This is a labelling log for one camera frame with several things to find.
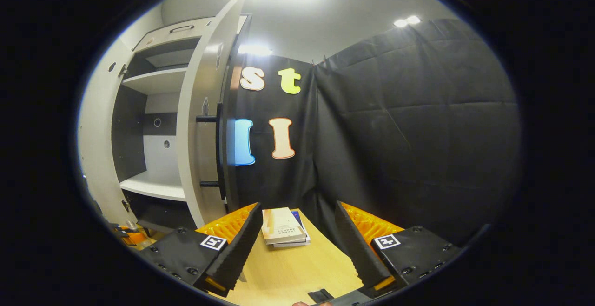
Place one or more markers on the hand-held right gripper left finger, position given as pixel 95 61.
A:
pixel 241 245

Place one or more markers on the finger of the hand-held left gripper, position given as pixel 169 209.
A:
pixel 134 238

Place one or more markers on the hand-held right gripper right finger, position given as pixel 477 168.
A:
pixel 355 250

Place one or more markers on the grey cabinet door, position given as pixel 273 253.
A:
pixel 95 134
pixel 195 148

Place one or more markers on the grey cabinet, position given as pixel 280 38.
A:
pixel 155 80

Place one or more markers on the beige book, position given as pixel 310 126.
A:
pixel 281 224

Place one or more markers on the small ceiling light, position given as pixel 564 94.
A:
pixel 407 21
pixel 254 50

